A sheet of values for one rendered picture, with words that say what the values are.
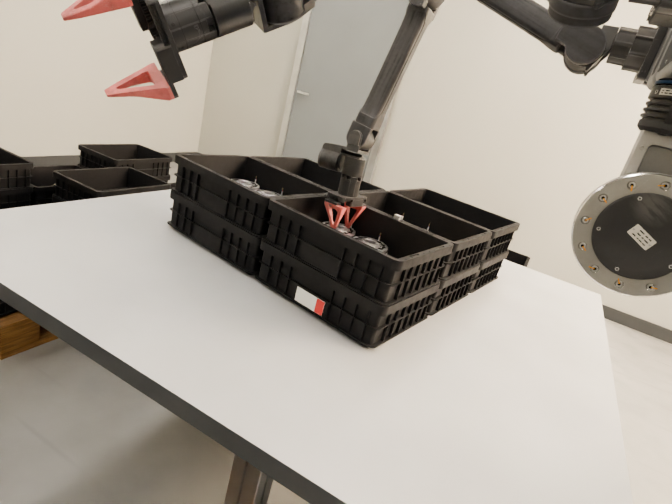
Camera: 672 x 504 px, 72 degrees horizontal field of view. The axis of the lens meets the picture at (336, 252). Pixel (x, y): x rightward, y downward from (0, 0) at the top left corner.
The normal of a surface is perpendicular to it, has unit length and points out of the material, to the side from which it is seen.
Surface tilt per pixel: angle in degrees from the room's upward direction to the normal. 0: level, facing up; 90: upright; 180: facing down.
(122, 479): 0
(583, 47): 84
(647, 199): 90
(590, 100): 90
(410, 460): 0
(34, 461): 0
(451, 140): 90
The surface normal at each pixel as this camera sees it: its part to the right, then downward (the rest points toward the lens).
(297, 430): 0.24, -0.91
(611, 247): -0.45, 0.21
